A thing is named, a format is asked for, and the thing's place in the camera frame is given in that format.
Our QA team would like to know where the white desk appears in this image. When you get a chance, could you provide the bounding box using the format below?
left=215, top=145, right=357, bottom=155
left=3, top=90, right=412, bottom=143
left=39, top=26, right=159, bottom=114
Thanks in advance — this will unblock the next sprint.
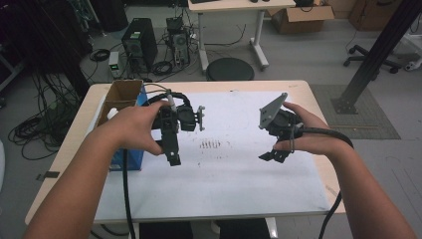
left=187, top=0, right=297, bottom=73

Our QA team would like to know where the small white power device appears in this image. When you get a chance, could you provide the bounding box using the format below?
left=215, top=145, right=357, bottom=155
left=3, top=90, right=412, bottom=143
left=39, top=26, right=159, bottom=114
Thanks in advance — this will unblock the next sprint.
left=107, top=51, right=121, bottom=80

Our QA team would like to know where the light wooden table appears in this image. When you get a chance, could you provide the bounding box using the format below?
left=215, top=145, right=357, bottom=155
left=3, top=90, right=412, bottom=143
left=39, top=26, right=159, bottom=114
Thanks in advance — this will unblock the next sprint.
left=24, top=80, right=346, bottom=226

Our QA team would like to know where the black metal post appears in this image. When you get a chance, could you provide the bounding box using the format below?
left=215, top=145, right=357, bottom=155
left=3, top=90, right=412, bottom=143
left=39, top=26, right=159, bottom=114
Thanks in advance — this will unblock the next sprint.
left=330, top=0, right=422, bottom=116

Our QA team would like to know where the blue cardboard box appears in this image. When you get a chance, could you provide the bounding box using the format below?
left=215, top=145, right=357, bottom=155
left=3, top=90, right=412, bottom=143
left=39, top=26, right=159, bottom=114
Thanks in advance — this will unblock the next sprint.
left=95, top=79, right=149, bottom=172

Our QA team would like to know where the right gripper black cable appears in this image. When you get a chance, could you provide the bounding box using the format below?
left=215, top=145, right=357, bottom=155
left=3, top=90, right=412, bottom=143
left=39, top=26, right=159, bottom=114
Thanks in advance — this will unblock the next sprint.
left=289, top=122, right=354, bottom=239

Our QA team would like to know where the white cable plug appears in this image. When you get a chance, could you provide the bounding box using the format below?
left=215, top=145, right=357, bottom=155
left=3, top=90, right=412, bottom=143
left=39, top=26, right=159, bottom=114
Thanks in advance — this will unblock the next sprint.
left=166, top=94, right=177, bottom=113

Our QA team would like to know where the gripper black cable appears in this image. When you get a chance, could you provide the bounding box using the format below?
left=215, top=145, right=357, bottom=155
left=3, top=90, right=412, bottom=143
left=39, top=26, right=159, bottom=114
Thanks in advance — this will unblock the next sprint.
left=121, top=90, right=193, bottom=239
left=289, top=122, right=354, bottom=239

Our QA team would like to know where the white paper sheet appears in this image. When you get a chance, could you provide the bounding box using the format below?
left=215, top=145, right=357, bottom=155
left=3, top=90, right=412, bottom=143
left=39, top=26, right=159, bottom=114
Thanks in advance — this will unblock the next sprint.
left=87, top=90, right=332, bottom=223

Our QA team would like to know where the person's right hand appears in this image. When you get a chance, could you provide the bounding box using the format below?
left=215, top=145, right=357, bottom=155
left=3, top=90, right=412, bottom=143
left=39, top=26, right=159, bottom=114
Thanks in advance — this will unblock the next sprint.
left=273, top=101, right=346, bottom=157

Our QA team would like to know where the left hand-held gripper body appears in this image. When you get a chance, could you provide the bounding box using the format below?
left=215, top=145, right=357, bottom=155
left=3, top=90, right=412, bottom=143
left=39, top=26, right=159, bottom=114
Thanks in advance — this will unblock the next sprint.
left=150, top=93, right=206, bottom=134

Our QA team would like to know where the closed brown cardboard box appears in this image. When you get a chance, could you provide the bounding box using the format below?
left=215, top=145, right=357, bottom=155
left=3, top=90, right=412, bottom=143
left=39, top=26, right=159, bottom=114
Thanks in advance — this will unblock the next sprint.
left=347, top=0, right=404, bottom=33

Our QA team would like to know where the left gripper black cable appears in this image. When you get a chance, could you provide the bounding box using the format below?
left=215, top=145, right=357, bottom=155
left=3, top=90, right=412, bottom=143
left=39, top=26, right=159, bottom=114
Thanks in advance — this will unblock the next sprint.
left=121, top=90, right=193, bottom=239

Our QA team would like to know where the grey open computer tower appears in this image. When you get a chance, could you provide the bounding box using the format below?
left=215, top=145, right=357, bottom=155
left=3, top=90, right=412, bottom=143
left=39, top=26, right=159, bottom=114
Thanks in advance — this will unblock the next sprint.
left=165, top=16, right=192, bottom=68

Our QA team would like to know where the open cardboard box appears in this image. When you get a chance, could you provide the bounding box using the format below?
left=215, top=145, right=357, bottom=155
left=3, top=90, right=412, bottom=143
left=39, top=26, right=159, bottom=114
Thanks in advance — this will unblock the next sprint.
left=266, top=4, right=335, bottom=35

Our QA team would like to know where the tangle of black floor cables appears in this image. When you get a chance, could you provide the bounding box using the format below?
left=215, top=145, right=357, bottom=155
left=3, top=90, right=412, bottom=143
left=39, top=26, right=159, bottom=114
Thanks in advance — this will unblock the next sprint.
left=7, top=71, right=85, bottom=161

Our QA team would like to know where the person's left hand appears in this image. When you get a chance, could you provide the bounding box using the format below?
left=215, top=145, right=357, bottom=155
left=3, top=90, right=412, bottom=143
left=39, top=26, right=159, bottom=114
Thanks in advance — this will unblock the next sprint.
left=99, top=100, right=172, bottom=157

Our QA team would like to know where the round black stool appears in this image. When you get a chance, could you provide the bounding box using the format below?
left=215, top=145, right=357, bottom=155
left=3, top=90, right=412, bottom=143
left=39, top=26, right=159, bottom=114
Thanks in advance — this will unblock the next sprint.
left=205, top=57, right=256, bottom=82

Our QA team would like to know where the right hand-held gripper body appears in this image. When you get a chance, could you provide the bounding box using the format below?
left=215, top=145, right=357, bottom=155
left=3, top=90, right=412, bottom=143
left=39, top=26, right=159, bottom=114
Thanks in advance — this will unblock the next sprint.
left=258, top=92, right=305, bottom=153

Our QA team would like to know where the coiled black cable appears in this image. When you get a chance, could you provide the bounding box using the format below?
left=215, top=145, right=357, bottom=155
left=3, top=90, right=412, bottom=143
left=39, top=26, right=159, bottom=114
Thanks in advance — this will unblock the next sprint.
left=89, top=48, right=111, bottom=63
left=151, top=60, right=174, bottom=77

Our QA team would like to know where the black office chair base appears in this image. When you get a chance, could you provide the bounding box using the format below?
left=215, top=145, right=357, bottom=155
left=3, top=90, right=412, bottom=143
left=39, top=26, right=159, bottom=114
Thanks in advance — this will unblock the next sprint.
left=342, top=44, right=403, bottom=75

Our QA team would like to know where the black computer tower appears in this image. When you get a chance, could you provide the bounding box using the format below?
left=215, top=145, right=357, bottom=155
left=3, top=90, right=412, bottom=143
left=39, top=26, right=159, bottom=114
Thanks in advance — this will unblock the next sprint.
left=120, top=17, right=159, bottom=75

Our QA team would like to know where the grey floor mat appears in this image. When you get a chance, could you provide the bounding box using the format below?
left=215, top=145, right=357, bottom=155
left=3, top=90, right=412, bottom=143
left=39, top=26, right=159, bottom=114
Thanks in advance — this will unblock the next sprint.
left=310, top=83, right=402, bottom=140

